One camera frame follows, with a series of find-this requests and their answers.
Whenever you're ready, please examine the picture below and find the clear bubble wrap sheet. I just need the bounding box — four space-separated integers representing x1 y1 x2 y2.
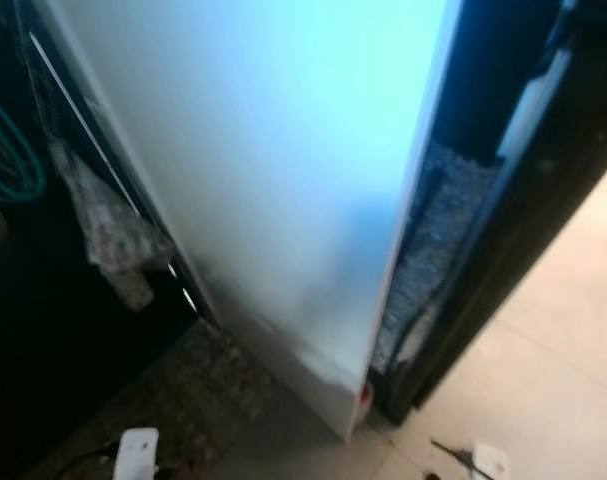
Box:
371 140 501 376

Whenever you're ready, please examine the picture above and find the patterned brown floor rug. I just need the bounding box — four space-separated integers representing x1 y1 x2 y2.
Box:
28 318 276 480

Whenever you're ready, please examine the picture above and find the black tall cabinet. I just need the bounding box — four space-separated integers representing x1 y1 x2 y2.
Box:
383 0 607 426

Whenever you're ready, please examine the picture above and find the patterned clear plastic bag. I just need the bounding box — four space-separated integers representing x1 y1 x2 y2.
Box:
48 140 176 311

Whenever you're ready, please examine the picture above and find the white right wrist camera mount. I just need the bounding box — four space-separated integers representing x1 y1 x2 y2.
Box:
470 442 511 480

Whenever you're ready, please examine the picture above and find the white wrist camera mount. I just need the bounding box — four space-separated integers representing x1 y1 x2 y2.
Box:
470 442 511 480
113 427 162 480

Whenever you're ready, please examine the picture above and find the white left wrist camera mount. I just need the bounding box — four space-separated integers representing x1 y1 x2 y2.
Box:
113 427 162 480

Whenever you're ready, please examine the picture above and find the teal wire hanger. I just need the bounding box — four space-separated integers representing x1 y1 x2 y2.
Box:
0 90 46 206

